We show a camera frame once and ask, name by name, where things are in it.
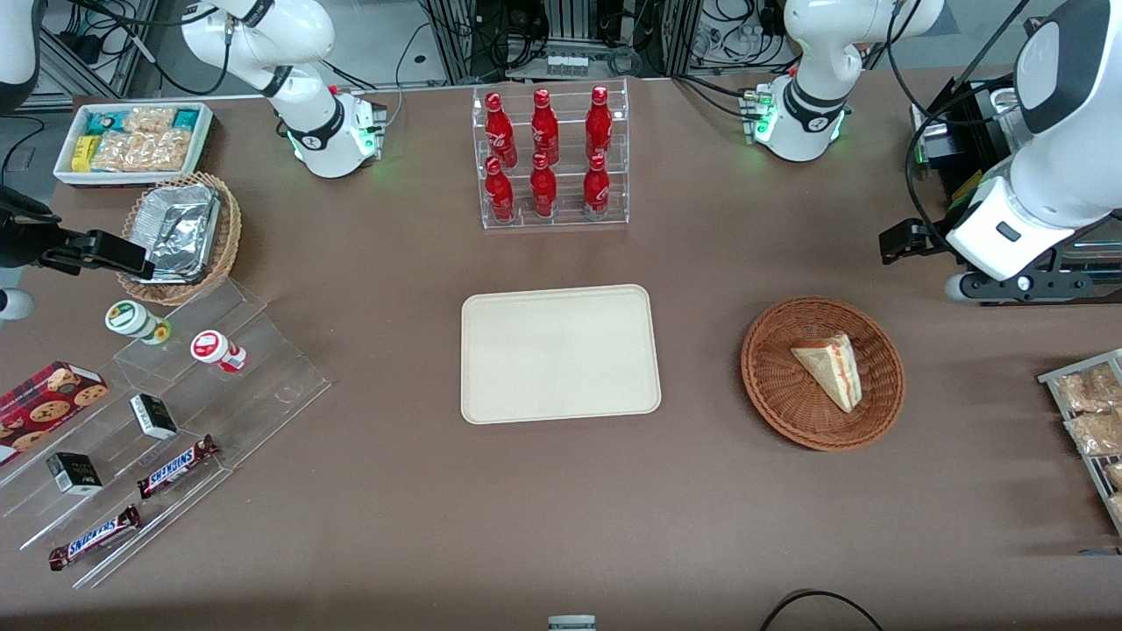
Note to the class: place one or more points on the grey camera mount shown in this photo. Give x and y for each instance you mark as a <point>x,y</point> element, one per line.
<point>571,623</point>

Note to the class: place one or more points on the white rectangular snack bin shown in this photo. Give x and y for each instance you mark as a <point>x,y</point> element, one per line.
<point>203,123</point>

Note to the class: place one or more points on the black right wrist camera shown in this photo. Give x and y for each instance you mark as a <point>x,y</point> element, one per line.
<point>105,250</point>

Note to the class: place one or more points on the clear fried snack bag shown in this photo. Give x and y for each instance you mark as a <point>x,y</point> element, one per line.
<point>1096,434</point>
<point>1115,475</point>
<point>1117,508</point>
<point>1091,390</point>

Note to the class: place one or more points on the green-lidded small drink bottle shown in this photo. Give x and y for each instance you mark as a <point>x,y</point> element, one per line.
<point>130,318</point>

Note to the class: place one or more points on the white power strip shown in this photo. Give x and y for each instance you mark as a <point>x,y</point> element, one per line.
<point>566,65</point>

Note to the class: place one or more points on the yellow snack packet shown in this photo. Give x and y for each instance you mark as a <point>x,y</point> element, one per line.
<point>83,153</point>

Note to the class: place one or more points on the teal snack packet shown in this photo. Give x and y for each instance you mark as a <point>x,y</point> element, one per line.
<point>105,123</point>
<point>186,118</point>

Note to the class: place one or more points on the tray of packaged snacks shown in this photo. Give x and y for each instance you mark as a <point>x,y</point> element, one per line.
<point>1096,473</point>

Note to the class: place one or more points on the black hot food display case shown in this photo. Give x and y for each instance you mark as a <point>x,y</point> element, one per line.
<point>938,149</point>

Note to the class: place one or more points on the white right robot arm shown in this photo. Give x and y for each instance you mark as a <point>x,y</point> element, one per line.
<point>316,131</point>

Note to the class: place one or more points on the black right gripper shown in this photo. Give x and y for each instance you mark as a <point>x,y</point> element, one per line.
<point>19,238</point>

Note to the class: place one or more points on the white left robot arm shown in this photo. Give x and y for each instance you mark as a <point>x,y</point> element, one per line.
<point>815,53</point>

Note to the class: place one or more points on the aluminium frame rack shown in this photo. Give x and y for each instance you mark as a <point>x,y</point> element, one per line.
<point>456,44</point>

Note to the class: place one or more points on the brown round wicker basket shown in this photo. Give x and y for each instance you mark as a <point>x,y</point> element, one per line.
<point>780,394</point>

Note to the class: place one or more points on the clear acrylic bottle rack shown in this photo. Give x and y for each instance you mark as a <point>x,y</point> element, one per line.
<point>565,215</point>

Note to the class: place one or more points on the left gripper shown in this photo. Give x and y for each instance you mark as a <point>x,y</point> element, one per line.
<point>931,237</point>

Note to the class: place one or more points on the small black box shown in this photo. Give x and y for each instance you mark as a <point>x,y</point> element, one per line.
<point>74,473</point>
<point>153,416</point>

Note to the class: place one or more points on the clear acrylic stepped shelf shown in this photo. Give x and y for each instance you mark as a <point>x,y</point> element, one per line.
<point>263,386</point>

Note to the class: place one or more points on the aluminium foil container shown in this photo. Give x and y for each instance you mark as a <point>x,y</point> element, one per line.
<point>175,232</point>

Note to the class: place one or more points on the light tan wicker basket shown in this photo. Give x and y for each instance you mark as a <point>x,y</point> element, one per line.
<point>230,228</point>

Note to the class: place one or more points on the triangular sandwich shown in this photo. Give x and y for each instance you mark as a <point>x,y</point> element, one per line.
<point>833,368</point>

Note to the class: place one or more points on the red-lidded small drink bottle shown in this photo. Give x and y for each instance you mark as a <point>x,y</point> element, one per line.
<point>210,346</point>

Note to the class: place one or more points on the beige rectangular tray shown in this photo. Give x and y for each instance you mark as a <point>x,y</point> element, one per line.
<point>561,355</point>

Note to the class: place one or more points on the brown Snickers bar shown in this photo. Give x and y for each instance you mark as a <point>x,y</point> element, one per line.
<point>95,536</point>
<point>175,467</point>

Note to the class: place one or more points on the red chocolate cookie box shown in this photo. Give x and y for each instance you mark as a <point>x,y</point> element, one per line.
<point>44,403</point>

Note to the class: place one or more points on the red cola bottle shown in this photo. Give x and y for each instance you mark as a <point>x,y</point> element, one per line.
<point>500,194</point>
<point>599,123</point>
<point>500,131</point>
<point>596,191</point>
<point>544,127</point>
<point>543,191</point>

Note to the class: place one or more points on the clear rice cracker bag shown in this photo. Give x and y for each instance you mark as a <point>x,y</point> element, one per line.
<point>140,151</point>
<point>149,119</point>

